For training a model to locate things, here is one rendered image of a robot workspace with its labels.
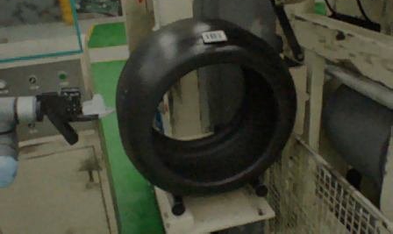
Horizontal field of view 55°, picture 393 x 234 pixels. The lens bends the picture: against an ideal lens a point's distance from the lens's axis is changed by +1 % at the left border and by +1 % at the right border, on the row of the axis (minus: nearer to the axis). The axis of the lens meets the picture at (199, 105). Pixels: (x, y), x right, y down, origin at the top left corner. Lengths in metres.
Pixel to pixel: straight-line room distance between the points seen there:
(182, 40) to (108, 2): 9.03
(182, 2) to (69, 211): 1.15
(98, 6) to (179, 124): 8.68
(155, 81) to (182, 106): 0.47
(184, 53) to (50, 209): 1.20
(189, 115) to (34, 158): 0.73
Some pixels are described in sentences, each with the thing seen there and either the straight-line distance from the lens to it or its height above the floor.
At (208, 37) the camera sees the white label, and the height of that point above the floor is 1.43.
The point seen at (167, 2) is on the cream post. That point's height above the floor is 1.48.
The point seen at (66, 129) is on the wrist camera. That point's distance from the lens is 1.14.
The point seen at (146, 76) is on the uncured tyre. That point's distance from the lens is 1.02.
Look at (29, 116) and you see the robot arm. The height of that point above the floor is 1.26.
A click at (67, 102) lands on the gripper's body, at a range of 1.10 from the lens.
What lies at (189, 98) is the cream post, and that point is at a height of 1.11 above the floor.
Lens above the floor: 1.67
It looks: 24 degrees down
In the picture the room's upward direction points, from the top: 4 degrees counter-clockwise
